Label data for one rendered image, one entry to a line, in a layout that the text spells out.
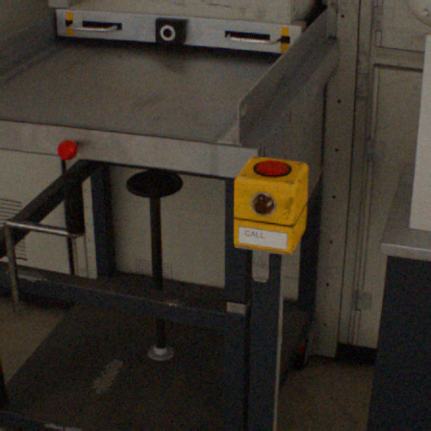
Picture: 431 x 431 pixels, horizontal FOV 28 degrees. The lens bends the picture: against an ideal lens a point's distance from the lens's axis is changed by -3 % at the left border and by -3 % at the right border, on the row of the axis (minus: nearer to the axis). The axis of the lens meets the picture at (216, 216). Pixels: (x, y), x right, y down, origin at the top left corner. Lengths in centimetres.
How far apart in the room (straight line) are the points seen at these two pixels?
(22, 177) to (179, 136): 105
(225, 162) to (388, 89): 69
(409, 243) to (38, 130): 63
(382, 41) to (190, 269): 80
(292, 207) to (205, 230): 114
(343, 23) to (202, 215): 62
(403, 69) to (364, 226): 40
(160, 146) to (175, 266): 95
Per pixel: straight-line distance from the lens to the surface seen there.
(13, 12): 210
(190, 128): 143
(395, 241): 131
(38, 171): 236
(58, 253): 245
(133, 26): 187
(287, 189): 111
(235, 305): 152
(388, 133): 201
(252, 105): 141
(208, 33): 181
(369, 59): 199
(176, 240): 229
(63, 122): 148
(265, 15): 178
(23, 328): 249
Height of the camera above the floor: 136
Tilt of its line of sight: 27 degrees down
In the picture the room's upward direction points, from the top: straight up
